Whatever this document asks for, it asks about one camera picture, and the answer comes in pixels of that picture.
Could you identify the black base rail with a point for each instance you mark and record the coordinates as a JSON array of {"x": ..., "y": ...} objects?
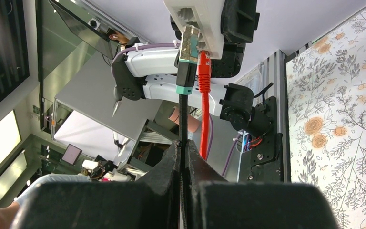
[{"x": 262, "y": 160}]

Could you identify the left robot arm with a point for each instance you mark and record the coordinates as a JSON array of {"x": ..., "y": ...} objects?
[{"x": 166, "y": 70}]

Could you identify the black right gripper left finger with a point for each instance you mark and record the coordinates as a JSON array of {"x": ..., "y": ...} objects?
[{"x": 151, "y": 202}]

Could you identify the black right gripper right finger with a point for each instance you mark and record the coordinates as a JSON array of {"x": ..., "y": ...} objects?
[{"x": 214, "y": 203}]

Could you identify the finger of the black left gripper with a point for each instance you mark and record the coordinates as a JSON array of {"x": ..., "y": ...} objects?
[{"x": 239, "y": 20}]

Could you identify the white router box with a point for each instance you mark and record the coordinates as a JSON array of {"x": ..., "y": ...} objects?
[{"x": 204, "y": 15}]

